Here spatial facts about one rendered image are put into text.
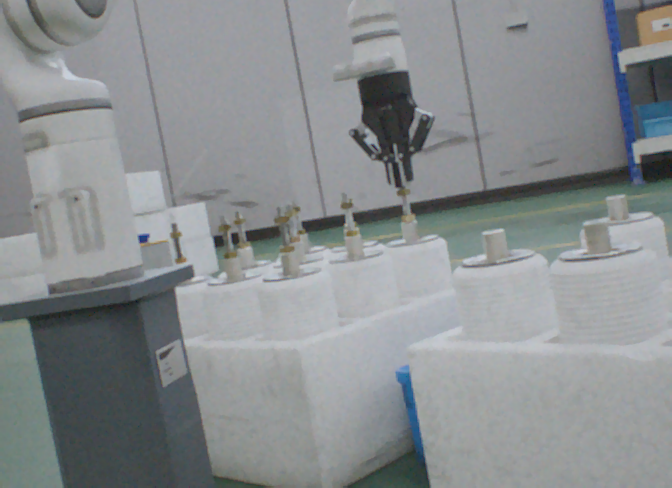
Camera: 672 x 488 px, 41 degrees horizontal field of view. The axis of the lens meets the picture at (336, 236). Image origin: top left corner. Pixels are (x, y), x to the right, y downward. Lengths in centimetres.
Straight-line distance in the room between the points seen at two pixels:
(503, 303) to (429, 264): 39
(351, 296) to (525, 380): 39
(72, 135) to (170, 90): 617
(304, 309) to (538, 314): 32
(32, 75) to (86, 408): 33
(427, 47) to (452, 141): 68
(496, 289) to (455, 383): 10
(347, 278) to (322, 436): 22
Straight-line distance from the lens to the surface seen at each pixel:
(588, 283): 81
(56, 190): 90
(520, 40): 635
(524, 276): 88
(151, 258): 145
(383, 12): 127
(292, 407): 106
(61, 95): 91
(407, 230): 128
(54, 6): 90
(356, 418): 110
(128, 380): 88
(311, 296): 108
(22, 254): 419
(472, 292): 88
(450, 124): 638
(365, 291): 116
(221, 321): 118
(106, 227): 90
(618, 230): 107
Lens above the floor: 36
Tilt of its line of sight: 4 degrees down
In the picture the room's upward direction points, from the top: 10 degrees counter-clockwise
